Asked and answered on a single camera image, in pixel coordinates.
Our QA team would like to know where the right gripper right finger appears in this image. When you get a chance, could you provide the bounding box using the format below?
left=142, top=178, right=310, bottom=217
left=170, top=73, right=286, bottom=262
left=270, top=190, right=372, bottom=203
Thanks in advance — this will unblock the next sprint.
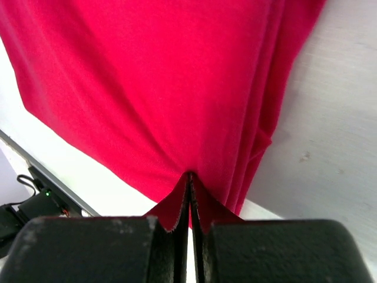
left=190, top=174, right=372, bottom=282

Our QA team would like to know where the bright red t shirt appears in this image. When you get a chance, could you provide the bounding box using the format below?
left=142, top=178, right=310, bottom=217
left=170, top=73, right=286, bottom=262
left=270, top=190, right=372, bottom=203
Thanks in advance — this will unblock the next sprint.
left=1, top=1, right=325, bottom=213

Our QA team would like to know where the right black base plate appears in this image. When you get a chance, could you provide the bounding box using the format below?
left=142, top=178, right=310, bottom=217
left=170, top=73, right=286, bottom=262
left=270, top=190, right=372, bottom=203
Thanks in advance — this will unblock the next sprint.
left=1, top=166, right=82, bottom=258

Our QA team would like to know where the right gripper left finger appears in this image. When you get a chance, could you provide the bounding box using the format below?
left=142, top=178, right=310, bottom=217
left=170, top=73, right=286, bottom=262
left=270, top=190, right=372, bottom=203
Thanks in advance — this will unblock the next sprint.
left=1, top=174, right=189, bottom=282

